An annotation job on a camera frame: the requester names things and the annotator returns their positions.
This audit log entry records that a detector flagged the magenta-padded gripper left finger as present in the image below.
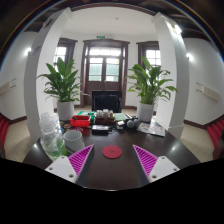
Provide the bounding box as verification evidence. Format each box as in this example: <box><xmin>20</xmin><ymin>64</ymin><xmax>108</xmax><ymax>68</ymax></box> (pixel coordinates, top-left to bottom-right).
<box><xmin>44</xmin><ymin>143</ymin><xmax>96</xmax><ymax>186</ymax></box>

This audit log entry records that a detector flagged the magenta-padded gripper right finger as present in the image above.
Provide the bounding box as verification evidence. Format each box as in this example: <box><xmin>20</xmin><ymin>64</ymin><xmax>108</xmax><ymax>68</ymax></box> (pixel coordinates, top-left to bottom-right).
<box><xmin>132</xmin><ymin>143</ymin><xmax>181</xmax><ymax>185</ymax></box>

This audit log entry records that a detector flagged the clear green-labelled drink bottle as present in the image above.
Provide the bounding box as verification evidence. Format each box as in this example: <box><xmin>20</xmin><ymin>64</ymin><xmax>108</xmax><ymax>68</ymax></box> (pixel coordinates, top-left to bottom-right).
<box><xmin>38</xmin><ymin>111</ymin><xmax>68</xmax><ymax>162</ymax></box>

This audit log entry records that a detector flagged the grey cup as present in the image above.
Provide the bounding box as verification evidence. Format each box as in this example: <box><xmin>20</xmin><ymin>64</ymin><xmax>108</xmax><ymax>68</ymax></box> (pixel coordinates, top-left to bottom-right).
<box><xmin>62</xmin><ymin>129</ymin><xmax>87</xmax><ymax>154</ymax></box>

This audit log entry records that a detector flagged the printed magazine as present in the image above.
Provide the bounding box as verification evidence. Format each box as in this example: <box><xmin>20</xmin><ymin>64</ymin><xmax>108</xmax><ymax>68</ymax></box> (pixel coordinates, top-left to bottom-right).
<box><xmin>136</xmin><ymin>121</ymin><xmax>167</xmax><ymax>138</ymax></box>

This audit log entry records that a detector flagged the red box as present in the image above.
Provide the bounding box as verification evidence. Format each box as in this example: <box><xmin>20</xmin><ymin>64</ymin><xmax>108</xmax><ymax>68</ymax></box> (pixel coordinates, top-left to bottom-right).
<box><xmin>68</xmin><ymin>114</ymin><xmax>92</xmax><ymax>129</ymax></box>

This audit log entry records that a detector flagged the flat round red coaster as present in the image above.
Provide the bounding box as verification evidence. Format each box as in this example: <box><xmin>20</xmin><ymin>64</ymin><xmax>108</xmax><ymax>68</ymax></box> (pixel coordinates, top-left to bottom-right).
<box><xmin>101</xmin><ymin>144</ymin><xmax>123</xmax><ymax>160</ymax></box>

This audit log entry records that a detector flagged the grey round device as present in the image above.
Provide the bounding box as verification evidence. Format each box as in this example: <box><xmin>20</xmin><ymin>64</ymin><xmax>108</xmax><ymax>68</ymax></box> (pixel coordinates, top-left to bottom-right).
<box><xmin>125</xmin><ymin>117</ymin><xmax>142</xmax><ymax>131</ymax></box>

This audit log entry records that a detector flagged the small black box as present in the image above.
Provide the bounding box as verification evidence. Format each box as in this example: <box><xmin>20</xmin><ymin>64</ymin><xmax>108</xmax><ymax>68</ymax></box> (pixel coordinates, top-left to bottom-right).
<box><xmin>91</xmin><ymin>124</ymin><xmax>111</xmax><ymax>135</ymax></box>

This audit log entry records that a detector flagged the tray of small jars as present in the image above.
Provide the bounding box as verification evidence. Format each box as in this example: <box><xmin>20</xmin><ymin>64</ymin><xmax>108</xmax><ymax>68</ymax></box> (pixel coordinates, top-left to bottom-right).
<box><xmin>94</xmin><ymin>108</ymin><xmax>116</xmax><ymax>126</ymax></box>

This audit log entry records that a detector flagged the green book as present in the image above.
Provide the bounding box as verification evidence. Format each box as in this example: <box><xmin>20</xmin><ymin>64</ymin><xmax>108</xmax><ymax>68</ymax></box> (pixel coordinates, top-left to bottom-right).
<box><xmin>113</xmin><ymin>112</ymin><xmax>129</xmax><ymax>123</ymax></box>

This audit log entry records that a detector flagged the black chair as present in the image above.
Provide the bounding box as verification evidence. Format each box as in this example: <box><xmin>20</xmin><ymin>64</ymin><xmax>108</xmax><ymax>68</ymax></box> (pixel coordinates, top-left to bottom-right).
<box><xmin>91</xmin><ymin>89</ymin><xmax>123</xmax><ymax>114</ymax></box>

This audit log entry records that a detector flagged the leafy plant in white pot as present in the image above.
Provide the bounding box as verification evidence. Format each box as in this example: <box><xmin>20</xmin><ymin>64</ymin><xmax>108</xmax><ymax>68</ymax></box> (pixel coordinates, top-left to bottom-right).
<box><xmin>125</xmin><ymin>56</ymin><xmax>179</xmax><ymax>124</ymax></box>
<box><xmin>36</xmin><ymin>56</ymin><xmax>83</xmax><ymax>122</ymax></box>

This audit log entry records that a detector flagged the dark wooden glazed door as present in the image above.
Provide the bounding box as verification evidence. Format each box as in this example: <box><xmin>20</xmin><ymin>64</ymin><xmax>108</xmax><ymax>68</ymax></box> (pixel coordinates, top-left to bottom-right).
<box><xmin>81</xmin><ymin>38</ymin><xmax>131</xmax><ymax>108</ymax></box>

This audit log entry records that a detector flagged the dark-framed window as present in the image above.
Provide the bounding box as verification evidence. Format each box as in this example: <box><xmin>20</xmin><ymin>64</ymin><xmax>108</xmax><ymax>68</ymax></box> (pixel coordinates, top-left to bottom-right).
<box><xmin>52</xmin><ymin>37</ymin><xmax>79</xmax><ymax>69</ymax></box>
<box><xmin>136</xmin><ymin>40</ymin><xmax>162</xmax><ymax>69</ymax></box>

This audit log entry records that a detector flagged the white wall radiator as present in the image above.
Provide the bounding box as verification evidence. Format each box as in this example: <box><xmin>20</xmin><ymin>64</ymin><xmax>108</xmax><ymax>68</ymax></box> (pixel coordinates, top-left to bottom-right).
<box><xmin>195</xmin><ymin>82</ymin><xmax>222</xmax><ymax>102</ymax></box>
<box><xmin>0</xmin><ymin>77</ymin><xmax>17</xmax><ymax>96</ymax></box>

